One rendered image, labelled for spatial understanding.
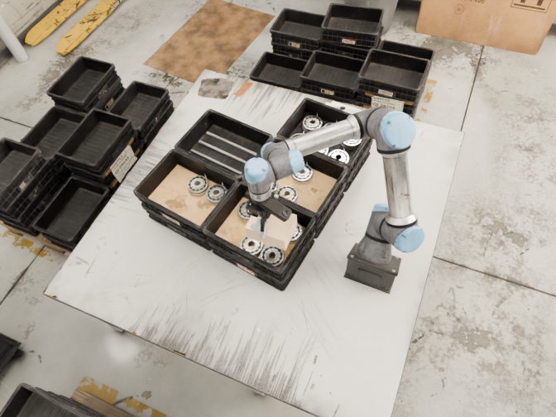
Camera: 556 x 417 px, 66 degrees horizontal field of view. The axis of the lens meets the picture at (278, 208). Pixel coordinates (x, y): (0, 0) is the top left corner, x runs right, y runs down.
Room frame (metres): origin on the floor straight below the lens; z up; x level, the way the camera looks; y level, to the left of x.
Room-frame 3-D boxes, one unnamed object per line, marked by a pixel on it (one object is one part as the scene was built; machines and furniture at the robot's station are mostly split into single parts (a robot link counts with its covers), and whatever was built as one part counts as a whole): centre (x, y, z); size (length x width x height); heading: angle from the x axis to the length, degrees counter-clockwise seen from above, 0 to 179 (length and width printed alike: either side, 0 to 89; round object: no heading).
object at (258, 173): (0.83, 0.05, 1.40); 0.09 x 0.08 x 0.11; 108
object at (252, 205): (0.83, 0.06, 1.24); 0.09 x 0.08 x 0.12; 61
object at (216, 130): (1.41, 0.22, 0.87); 0.40 x 0.30 x 0.11; 52
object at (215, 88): (2.05, 0.29, 0.71); 0.22 x 0.19 x 0.01; 61
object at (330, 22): (2.69, -0.70, 0.37); 0.42 x 0.34 x 0.46; 61
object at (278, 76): (2.53, -0.15, 0.26); 0.40 x 0.30 x 0.23; 61
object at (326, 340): (1.15, 0.04, 0.35); 1.60 x 1.60 x 0.70; 61
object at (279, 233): (0.81, 0.03, 1.08); 0.16 x 0.12 x 0.07; 61
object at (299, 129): (1.40, -0.28, 0.87); 0.40 x 0.30 x 0.11; 52
